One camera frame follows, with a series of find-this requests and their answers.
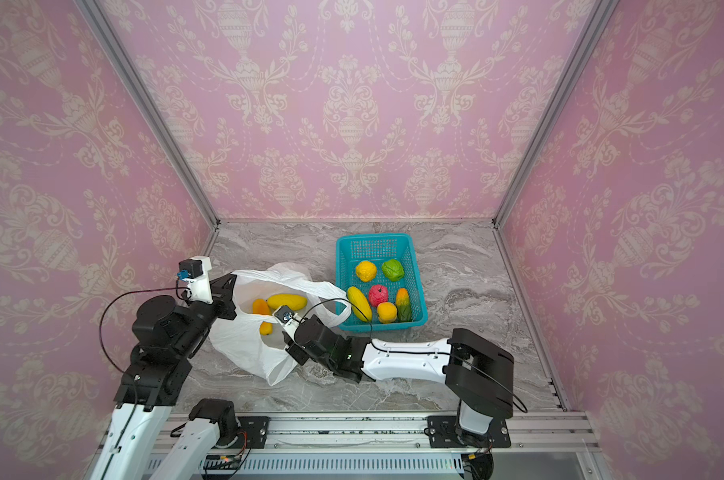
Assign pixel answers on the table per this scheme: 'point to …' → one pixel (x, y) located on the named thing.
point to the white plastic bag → (240, 337)
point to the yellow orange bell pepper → (387, 312)
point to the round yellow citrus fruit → (366, 271)
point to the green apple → (393, 270)
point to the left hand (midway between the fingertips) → (236, 276)
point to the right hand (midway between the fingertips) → (290, 327)
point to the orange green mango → (403, 305)
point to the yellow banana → (261, 307)
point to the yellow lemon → (362, 308)
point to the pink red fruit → (378, 294)
